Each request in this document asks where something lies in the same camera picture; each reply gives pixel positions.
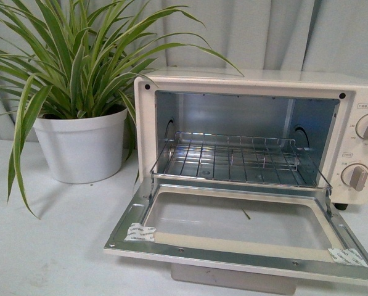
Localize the oven glass door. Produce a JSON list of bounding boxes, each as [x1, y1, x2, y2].
[[104, 179, 368, 295]]

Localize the white Toshiba toaster oven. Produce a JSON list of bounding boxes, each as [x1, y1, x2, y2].
[[134, 67, 368, 209]]

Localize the lower beige oven knob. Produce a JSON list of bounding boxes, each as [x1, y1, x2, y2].
[[341, 163, 368, 192]]

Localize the white plant pot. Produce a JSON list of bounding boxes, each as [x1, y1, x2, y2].
[[33, 107, 128, 184]]

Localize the green spider plant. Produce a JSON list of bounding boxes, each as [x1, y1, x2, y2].
[[0, 0, 245, 220]]

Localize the wire oven rack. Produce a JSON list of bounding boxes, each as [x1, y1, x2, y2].
[[150, 131, 332, 192]]

